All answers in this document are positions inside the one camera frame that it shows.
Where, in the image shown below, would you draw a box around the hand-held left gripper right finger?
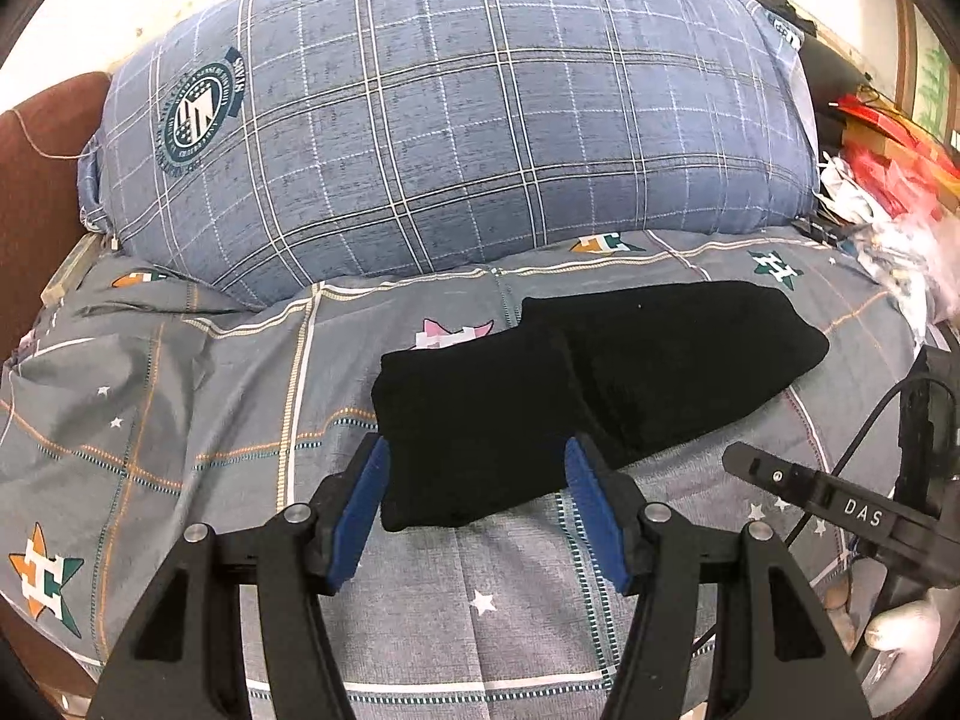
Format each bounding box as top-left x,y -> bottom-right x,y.
564,431 -> 863,720

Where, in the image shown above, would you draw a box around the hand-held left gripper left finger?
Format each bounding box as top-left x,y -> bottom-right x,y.
86,431 -> 391,720

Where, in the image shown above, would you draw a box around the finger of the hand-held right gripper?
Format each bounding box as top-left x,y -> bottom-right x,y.
724,441 -> 901,554

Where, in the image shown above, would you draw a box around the black pants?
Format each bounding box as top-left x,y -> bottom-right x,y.
371,280 -> 830,531

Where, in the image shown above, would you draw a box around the person's right hand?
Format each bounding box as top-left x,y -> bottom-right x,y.
865,591 -> 942,653

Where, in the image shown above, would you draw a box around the grey printed bed sheet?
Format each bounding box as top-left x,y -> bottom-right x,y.
0,229 -> 931,720

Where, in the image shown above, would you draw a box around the clear plastic bags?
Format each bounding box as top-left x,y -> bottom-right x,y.
847,216 -> 960,332

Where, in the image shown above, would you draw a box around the white plastic bag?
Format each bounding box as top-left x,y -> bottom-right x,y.
817,154 -> 880,224

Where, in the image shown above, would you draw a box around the red plastic bag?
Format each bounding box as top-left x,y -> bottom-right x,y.
847,146 -> 947,216

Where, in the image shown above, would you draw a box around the blue plaid pillow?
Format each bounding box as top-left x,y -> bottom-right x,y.
79,0 -> 822,312

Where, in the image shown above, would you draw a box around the painted door panel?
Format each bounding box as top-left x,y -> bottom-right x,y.
896,0 -> 960,145

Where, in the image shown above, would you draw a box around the black bag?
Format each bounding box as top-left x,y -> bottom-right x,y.
795,36 -> 875,115

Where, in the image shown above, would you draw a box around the brown headboard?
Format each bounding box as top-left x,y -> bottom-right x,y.
0,71 -> 113,346

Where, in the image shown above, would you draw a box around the black cable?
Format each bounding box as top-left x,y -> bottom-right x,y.
780,377 -> 931,545

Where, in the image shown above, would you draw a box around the wooden bed frame block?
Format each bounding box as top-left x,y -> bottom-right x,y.
41,232 -> 106,308

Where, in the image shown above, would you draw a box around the black wall fixture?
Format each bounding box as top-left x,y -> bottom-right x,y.
739,0 -> 805,40

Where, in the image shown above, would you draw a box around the thin string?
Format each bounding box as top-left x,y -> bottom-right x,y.
11,109 -> 98,162

